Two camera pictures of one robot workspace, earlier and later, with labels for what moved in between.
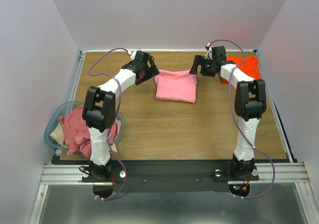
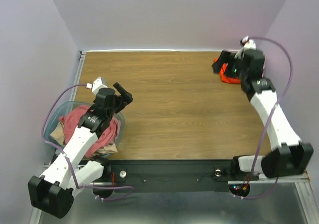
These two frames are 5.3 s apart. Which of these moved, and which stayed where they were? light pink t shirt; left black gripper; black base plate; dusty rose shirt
Moved: left black gripper; light pink t shirt
Stayed: black base plate; dusty rose shirt
